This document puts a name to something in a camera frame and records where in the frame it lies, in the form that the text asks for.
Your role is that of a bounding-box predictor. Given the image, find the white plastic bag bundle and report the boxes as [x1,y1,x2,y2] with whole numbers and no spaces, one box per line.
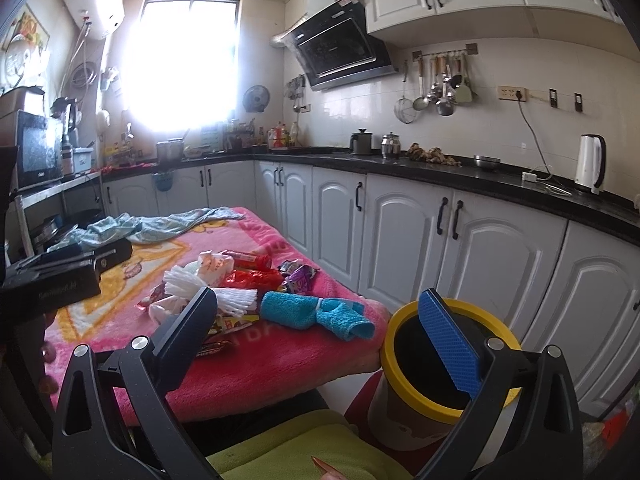
[146,252,258,324]

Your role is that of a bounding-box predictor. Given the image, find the red crinkled wrapper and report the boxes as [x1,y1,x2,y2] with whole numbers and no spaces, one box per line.
[221,249,284,294]

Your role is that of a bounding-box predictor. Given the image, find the teal towel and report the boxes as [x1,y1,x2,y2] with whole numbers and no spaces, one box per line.
[259,292,375,341]

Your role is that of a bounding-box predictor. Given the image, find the purple snack wrapper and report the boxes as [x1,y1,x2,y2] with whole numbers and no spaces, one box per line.
[278,260,318,296]

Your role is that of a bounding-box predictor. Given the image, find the yellow rimmed trash bin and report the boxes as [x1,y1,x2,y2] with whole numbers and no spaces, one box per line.
[368,297,523,470]

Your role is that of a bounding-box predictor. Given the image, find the light blue cloth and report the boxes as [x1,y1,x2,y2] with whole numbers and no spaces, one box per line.
[48,207,244,252]

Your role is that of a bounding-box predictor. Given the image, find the pink fleece blanket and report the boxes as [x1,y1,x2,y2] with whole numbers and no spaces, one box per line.
[44,209,390,422]

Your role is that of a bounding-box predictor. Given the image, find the white lower cabinets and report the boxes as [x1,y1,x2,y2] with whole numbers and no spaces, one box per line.
[102,162,639,416]

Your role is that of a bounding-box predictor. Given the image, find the black microwave oven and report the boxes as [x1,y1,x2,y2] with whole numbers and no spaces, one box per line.
[1,110,63,191]

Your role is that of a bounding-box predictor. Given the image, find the green cushion seat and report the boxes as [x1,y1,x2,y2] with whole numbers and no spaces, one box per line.
[207,410,412,479]

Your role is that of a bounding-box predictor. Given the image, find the red plastic bag on floor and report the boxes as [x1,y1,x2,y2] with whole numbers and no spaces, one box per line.
[582,396,637,454]

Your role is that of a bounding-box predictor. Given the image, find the steel stock pot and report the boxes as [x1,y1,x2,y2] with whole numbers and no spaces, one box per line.
[156,138,184,165]

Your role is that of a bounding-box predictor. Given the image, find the steel bowl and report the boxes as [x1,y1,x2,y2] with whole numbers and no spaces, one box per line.
[474,155,501,170]

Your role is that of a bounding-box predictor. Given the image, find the black countertop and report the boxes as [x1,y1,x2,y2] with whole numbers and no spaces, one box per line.
[98,145,640,248]

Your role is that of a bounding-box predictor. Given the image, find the ginger pile on counter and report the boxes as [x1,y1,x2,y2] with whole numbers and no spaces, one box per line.
[406,143,461,167]

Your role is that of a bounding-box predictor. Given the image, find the steel kettle pot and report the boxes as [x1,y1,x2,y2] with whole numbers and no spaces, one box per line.
[381,132,401,159]

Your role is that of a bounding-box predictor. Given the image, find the white electric kettle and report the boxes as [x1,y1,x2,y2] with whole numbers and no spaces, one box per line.
[574,133,606,195]

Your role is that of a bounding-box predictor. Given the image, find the dark teapot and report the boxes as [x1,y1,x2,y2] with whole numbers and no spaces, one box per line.
[349,128,372,156]

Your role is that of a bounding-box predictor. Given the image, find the hanging strainer ladle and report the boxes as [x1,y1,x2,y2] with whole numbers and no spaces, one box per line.
[394,60,418,125]

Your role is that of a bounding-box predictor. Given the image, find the hanging utensils set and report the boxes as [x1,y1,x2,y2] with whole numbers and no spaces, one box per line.
[412,44,477,117]

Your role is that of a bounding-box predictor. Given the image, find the black range hood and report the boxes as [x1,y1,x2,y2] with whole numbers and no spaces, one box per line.
[281,0,397,91]

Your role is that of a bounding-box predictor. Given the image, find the small wall fan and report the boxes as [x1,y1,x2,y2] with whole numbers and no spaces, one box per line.
[243,84,270,113]

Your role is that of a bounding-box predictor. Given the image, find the black power cable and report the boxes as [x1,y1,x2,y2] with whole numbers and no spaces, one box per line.
[516,98,572,196]

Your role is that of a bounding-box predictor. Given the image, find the wall power strip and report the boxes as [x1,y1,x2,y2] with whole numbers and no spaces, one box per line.
[497,86,527,102]

